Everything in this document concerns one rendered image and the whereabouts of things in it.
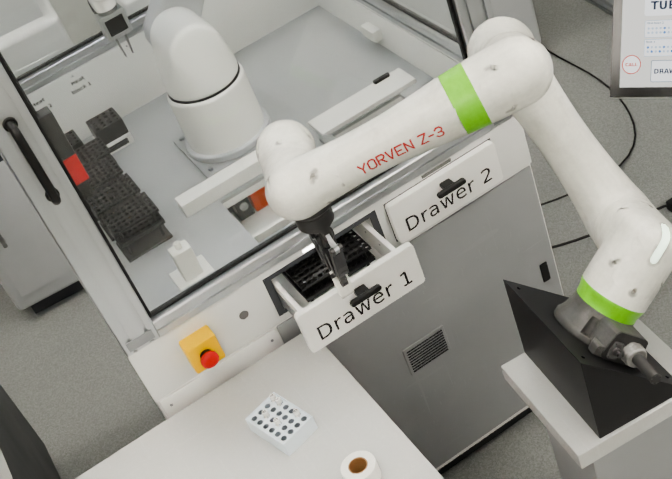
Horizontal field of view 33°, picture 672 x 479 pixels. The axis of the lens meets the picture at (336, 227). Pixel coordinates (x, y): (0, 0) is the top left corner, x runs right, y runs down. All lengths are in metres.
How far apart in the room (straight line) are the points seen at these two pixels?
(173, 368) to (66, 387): 1.52
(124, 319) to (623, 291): 0.98
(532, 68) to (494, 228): 0.87
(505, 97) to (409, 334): 0.97
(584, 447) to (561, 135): 0.57
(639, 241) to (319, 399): 0.75
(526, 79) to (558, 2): 2.95
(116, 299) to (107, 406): 1.50
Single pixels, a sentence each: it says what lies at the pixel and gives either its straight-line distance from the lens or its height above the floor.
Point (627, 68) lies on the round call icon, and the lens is 2.56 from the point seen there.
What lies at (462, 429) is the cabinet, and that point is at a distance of 3.03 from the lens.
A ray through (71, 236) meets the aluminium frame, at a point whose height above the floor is 1.27.
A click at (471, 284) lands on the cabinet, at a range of 2.76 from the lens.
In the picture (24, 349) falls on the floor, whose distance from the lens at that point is 4.20.
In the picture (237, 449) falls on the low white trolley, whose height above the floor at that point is 0.76.
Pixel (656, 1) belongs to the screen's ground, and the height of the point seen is 1.12.
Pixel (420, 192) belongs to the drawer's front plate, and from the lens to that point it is 2.51.
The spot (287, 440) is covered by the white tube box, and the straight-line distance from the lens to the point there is 2.28.
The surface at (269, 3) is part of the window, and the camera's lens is 2.20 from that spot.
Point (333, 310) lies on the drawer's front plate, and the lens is 2.35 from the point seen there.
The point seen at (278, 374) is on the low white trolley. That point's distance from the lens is 2.47.
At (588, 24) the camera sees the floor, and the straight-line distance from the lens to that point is 4.66.
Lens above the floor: 2.44
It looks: 38 degrees down
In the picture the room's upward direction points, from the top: 22 degrees counter-clockwise
